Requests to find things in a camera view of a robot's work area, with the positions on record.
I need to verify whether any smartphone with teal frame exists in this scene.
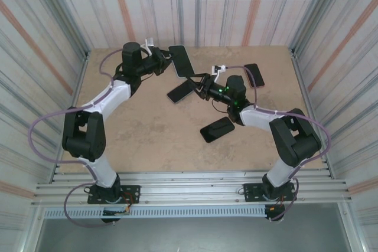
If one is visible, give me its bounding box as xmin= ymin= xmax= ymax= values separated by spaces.
xmin=168 ymin=45 xmax=196 ymax=79

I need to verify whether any aluminium rail frame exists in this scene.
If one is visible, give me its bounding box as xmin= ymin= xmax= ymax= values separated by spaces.
xmin=31 ymin=171 xmax=354 ymax=208

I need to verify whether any grey slotted cable duct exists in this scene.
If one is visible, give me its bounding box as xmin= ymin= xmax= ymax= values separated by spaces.
xmin=43 ymin=207 xmax=268 ymax=219

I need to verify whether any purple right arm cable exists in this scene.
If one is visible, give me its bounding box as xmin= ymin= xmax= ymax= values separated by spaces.
xmin=226 ymin=65 xmax=331 ymax=223

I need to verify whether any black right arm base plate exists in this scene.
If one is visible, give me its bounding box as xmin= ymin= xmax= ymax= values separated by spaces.
xmin=242 ymin=182 xmax=296 ymax=203

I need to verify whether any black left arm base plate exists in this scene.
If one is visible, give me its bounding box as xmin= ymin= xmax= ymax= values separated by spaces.
xmin=87 ymin=185 xmax=141 ymax=205

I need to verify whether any pink phone case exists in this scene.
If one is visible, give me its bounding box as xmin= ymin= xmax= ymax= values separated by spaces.
xmin=243 ymin=63 xmax=266 ymax=89

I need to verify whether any light blue phone case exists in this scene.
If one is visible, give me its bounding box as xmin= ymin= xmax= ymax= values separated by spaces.
xmin=167 ymin=80 xmax=194 ymax=105

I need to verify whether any black phone case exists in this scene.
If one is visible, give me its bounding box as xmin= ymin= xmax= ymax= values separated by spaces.
xmin=200 ymin=116 xmax=236 ymax=144

